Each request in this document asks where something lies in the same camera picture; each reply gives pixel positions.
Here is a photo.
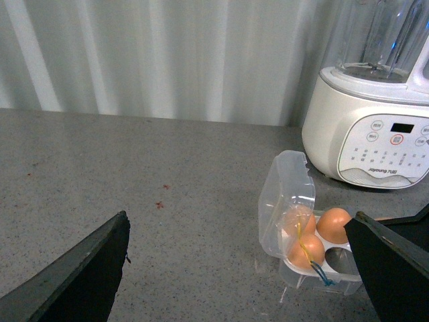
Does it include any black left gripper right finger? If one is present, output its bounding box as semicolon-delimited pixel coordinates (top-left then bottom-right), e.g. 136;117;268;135
345;211;428;321

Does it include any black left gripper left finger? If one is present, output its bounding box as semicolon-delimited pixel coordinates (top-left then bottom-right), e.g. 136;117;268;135
1;211;131;321

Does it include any brown egg back right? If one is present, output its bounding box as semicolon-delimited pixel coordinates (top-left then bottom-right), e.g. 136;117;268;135
316;208;351;244

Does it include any brown egg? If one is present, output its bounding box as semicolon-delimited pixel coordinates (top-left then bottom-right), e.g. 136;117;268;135
288;233;325;270
284;205;316;235
316;208;351;244

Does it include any clear plastic egg box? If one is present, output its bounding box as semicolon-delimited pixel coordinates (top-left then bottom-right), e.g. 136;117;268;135
258;151;362;295

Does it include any brown egg front left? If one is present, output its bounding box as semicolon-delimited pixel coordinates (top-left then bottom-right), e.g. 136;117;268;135
288;233;325;270

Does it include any brown egg back left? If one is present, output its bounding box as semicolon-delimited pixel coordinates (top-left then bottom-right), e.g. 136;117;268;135
284;205;316;235

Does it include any white Joyoung blender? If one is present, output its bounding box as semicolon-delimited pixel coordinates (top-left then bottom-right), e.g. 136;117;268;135
302;1;428;189

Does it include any yellow blue string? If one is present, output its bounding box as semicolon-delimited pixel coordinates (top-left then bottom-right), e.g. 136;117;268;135
296;222;337;287

